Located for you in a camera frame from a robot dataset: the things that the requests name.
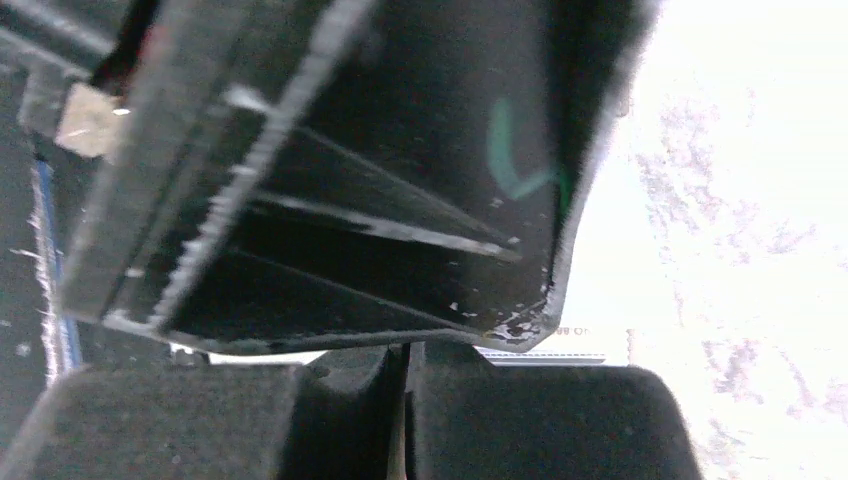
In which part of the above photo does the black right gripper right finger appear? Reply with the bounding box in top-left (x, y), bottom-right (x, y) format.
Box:
top-left (407, 342), bottom-right (700, 479)

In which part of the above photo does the grey leather card holder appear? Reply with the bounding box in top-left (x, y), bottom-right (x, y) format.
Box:
top-left (170, 326), bottom-right (630, 366)

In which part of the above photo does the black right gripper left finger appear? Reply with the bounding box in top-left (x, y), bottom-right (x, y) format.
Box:
top-left (1, 347), bottom-right (405, 479)

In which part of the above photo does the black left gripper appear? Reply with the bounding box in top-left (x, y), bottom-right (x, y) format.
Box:
top-left (1, 1), bottom-right (318, 332)

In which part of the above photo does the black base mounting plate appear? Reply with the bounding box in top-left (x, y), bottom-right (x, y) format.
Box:
top-left (0, 59), bottom-right (174, 452)

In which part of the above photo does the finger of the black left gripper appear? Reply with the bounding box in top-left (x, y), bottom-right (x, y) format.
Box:
top-left (152, 1), bottom-right (660, 355)

